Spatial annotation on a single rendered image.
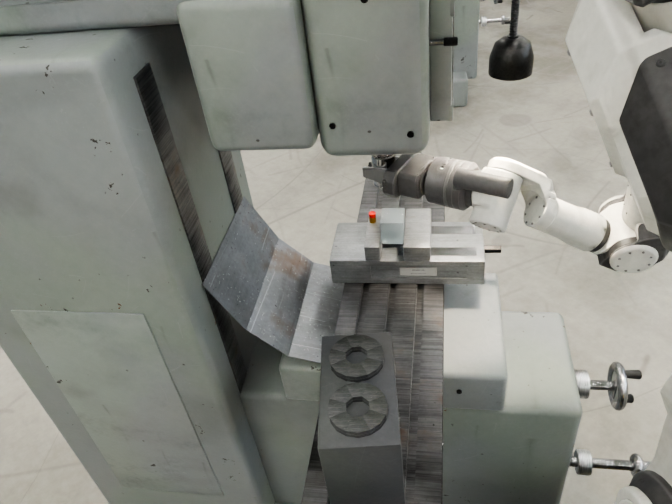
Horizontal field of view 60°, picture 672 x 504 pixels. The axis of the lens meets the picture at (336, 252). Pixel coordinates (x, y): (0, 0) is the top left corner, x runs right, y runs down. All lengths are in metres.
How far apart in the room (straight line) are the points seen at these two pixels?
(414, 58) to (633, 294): 2.02
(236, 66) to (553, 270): 2.11
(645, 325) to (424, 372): 1.60
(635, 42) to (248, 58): 0.56
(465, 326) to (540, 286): 1.38
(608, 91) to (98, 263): 0.90
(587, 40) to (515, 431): 0.99
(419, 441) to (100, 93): 0.77
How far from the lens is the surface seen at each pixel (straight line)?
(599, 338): 2.57
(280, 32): 0.94
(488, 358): 1.33
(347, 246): 1.38
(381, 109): 0.99
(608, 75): 0.66
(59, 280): 1.26
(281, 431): 1.56
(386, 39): 0.94
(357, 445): 0.88
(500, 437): 1.49
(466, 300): 1.45
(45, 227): 1.18
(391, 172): 1.09
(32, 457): 2.57
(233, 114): 1.02
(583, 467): 1.59
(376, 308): 1.32
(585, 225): 1.12
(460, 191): 1.05
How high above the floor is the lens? 1.83
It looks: 39 degrees down
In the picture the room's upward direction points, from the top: 8 degrees counter-clockwise
